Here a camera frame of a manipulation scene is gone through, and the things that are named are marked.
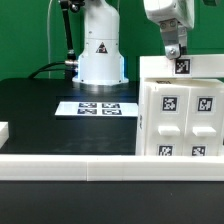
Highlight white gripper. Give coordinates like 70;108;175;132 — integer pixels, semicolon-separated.
143;0;195;60

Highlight white cabinet top block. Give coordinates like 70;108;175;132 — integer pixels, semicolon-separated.
140;54;224;78

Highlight white cabinet body box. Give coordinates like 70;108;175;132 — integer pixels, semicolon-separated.
135;78;221;156

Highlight white tag base sheet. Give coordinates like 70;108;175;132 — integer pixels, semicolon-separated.
55;101;138;117

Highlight black cable bundle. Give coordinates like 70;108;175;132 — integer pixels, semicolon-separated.
27;61;75;80

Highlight white cabinet door panel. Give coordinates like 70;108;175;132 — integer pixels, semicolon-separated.
146;84;188;156
183;80;224;156

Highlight white U-shaped fence frame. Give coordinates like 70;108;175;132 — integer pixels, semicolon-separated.
0;121;224;182

